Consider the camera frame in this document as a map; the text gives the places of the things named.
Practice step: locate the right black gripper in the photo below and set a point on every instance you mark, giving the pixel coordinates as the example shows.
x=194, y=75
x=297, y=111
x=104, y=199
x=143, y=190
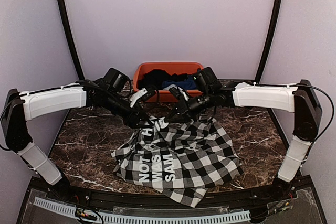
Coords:
x=185, y=113

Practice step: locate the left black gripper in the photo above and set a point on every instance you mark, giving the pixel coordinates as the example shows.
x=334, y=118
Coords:
x=132, y=118

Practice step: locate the black white plaid shirt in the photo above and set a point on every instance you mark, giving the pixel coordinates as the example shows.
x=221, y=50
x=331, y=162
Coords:
x=181, y=161

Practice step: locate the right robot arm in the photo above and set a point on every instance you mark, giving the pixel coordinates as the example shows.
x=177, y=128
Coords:
x=298, y=98

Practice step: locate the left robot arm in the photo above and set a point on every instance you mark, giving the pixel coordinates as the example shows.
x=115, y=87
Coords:
x=21, y=107

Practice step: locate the orange plastic basin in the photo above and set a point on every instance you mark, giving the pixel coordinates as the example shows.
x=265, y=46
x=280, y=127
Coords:
x=171, y=68

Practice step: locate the blue garment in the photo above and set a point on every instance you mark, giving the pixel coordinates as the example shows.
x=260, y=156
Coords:
x=185, y=82

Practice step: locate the black garment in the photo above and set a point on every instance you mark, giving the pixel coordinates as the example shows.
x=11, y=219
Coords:
x=155, y=77

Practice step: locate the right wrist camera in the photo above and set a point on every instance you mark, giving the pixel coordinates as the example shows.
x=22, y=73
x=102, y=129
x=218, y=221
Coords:
x=180, y=94

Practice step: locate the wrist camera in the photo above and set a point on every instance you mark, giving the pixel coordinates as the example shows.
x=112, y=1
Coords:
x=144, y=94
x=180, y=94

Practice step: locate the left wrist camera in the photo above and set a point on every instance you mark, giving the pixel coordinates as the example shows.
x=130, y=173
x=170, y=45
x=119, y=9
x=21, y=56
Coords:
x=144, y=94

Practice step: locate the white slotted cable duct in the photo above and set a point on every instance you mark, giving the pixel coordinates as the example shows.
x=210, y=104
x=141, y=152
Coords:
x=137, y=215

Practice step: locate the black front rail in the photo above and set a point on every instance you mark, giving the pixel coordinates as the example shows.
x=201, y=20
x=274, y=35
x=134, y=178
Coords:
x=253, y=198

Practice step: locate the left black frame post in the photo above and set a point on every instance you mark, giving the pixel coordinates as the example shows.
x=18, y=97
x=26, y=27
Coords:
x=70, y=40

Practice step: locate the black frame post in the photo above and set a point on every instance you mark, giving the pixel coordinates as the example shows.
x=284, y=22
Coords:
x=268, y=40
x=70, y=40

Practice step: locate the right black frame post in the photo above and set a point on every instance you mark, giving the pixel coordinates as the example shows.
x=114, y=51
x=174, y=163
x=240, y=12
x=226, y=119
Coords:
x=268, y=40

